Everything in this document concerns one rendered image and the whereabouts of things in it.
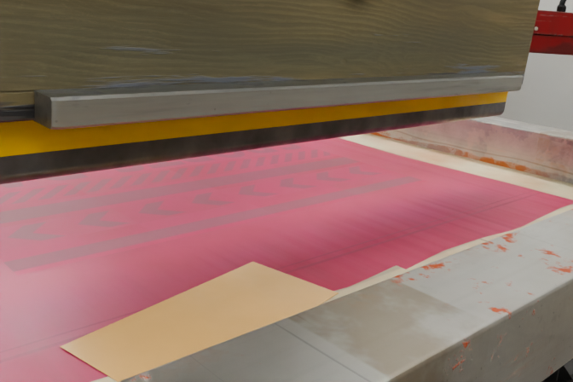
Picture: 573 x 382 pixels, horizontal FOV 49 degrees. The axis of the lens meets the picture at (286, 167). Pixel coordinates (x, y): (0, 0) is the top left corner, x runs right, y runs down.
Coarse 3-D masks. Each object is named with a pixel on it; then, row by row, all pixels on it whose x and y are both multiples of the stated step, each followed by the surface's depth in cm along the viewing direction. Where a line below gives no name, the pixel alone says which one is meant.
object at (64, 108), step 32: (64, 96) 19; (96, 96) 20; (128, 96) 21; (160, 96) 22; (192, 96) 23; (224, 96) 24; (256, 96) 25; (288, 96) 26; (320, 96) 28; (352, 96) 29; (384, 96) 31; (416, 96) 33; (64, 128) 20
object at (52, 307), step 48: (192, 240) 32; (240, 240) 32; (288, 240) 33; (336, 240) 33; (0, 288) 25; (48, 288) 26; (96, 288) 26; (144, 288) 26; (336, 288) 28; (0, 336) 22; (48, 336) 22
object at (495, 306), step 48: (432, 144) 58; (480, 144) 55; (528, 144) 52; (528, 240) 25; (384, 288) 20; (432, 288) 20; (480, 288) 20; (528, 288) 21; (240, 336) 16; (288, 336) 16; (336, 336) 17; (384, 336) 17; (432, 336) 17; (480, 336) 18; (528, 336) 20
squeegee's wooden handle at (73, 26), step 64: (0, 0) 18; (64, 0) 20; (128, 0) 21; (192, 0) 23; (256, 0) 25; (320, 0) 28; (384, 0) 31; (448, 0) 35; (512, 0) 40; (0, 64) 19; (64, 64) 20; (128, 64) 22; (192, 64) 24; (256, 64) 26; (320, 64) 29; (384, 64) 32; (448, 64) 37; (512, 64) 42
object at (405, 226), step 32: (384, 160) 52; (416, 160) 53; (384, 192) 43; (416, 192) 44; (448, 192) 44; (480, 192) 45; (512, 192) 46; (320, 224) 36; (352, 224) 36; (384, 224) 37; (416, 224) 37; (448, 224) 37; (480, 224) 38; (512, 224) 38; (384, 256) 32; (416, 256) 32
